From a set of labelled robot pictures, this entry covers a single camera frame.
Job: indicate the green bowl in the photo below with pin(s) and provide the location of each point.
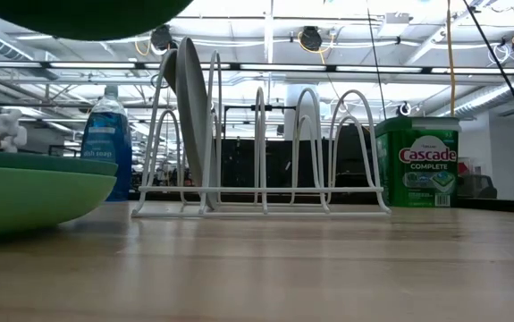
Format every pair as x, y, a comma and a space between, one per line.
24, 201

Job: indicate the blue dish soap bottle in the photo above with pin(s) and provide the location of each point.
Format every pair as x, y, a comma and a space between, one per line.
107, 147

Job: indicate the black aluminium table frame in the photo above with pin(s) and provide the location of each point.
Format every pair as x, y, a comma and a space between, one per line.
498, 205

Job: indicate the dark green plate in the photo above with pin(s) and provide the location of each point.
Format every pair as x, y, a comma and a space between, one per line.
82, 18
37, 162

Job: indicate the grey plate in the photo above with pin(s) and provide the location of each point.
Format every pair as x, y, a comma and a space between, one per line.
194, 125

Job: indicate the green Cascade detergent tub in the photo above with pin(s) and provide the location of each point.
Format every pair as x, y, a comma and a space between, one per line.
422, 179

